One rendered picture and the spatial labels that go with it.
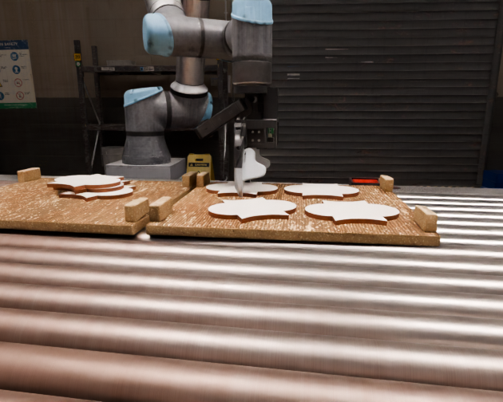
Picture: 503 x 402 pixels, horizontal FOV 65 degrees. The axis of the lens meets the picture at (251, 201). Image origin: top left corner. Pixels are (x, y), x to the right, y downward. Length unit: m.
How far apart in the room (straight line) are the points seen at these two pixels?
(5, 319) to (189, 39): 0.59
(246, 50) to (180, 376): 0.59
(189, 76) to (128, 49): 4.61
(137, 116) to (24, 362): 0.96
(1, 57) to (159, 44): 5.88
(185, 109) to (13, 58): 5.41
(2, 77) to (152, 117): 5.47
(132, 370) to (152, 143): 0.98
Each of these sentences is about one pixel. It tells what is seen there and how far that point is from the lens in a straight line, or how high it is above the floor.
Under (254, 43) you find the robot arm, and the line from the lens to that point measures 0.76.
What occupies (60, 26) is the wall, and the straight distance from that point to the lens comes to 6.25.
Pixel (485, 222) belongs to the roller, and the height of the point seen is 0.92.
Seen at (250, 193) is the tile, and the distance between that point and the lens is 0.74.
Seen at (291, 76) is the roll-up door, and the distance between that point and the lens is 5.41.
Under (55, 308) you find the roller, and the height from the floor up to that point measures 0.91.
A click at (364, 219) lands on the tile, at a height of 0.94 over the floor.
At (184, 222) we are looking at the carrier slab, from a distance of 0.59.
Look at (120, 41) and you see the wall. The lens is 5.88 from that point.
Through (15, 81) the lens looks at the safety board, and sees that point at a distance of 6.53.
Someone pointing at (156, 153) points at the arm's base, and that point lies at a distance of 1.25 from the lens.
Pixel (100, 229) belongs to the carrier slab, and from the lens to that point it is 0.62.
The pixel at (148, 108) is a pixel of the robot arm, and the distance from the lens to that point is 1.23.
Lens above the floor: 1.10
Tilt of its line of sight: 13 degrees down
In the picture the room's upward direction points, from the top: straight up
